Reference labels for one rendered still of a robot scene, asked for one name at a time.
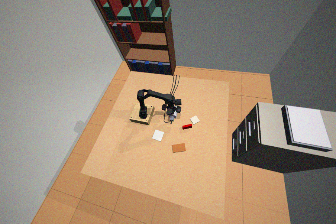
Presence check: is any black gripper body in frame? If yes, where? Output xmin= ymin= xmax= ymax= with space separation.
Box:
xmin=162 ymin=104 xmax=181 ymax=113

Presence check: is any white flat square slab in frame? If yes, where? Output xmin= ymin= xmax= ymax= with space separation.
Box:
xmin=190 ymin=116 xmax=200 ymax=124

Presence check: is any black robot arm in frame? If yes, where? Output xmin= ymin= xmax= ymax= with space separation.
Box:
xmin=137 ymin=89 xmax=181 ymax=119

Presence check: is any white flat square pad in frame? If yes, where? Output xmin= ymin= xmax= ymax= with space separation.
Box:
xmin=152 ymin=130 xmax=164 ymax=141

